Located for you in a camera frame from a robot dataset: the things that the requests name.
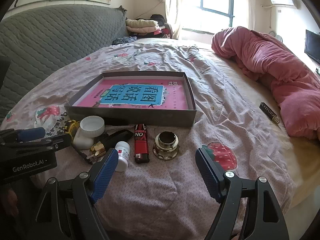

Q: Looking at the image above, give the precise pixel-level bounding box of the grey quilted headboard cover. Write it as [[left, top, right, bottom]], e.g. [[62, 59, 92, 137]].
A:
[[0, 5, 129, 124]]

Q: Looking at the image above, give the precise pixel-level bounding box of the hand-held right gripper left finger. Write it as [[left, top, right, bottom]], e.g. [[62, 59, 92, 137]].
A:
[[35, 148, 119, 240]]

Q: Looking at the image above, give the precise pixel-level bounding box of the gold metal clip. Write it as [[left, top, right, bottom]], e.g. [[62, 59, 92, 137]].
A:
[[90, 141, 107, 157]]

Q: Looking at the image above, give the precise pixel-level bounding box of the glass jar with gold rim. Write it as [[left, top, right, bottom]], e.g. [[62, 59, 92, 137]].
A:
[[153, 132, 181, 161]]

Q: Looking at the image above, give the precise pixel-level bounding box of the white round jar cap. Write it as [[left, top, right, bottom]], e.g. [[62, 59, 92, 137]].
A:
[[80, 116, 105, 138]]

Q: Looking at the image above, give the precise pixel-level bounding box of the cream curtain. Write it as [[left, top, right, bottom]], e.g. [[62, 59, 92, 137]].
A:
[[240, 0, 255, 30], [164, 0, 184, 40]]

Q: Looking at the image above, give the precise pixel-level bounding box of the pink quilt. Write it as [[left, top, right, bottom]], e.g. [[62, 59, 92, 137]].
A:
[[211, 26, 320, 140]]

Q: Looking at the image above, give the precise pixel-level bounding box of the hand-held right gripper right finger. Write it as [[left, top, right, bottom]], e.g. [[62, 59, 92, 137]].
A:
[[195, 147, 290, 240]]

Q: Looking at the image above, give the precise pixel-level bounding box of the strawberry printed bedsheet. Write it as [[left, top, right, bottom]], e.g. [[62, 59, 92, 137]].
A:
[[0, 38, 320, 240]]

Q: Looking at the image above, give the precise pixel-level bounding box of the window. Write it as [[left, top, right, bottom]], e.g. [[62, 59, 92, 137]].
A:
[[182, 0, 242, 34]]

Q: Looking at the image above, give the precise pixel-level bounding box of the pile of dark clothes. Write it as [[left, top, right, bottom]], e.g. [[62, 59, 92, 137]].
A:
[[150, 14, 173, 38]]

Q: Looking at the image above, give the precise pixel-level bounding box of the red lighter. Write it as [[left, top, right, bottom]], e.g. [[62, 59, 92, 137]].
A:
[[134, 124, 151, 165]]

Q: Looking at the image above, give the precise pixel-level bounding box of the dark patterned cloth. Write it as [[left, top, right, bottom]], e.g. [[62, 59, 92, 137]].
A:
[[112, 36, 138, 46]]

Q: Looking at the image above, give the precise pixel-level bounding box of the white fan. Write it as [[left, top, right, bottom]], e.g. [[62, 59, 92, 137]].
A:
[[269, 30, 284, 43]]

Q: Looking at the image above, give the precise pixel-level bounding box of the small black metal-tipped tool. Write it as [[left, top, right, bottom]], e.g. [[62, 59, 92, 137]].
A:
[[75, 147, 98, 165]]

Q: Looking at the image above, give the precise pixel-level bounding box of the black television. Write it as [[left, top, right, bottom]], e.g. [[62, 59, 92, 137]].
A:
[[304, 29, 320, 64]]

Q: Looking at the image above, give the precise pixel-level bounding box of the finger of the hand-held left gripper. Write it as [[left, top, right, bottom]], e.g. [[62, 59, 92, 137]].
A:
[[0, 127, 47, 143], [0, 133, 72, 153]]

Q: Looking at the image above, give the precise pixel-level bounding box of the pink and blue book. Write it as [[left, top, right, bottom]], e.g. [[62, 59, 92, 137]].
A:
[[76, 78, 188, 110]]

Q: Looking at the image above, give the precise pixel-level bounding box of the white air conditioner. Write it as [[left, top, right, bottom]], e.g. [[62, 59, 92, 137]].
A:
[[270, 0, 300, 10]]

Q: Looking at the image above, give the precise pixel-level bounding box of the grey cardboard box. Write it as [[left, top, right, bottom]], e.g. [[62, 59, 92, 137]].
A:
[[64, 71, 197, 128]]

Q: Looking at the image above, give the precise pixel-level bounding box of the white pill bottle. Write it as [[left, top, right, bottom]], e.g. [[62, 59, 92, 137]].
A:
[[114, 141, 130, 172]]

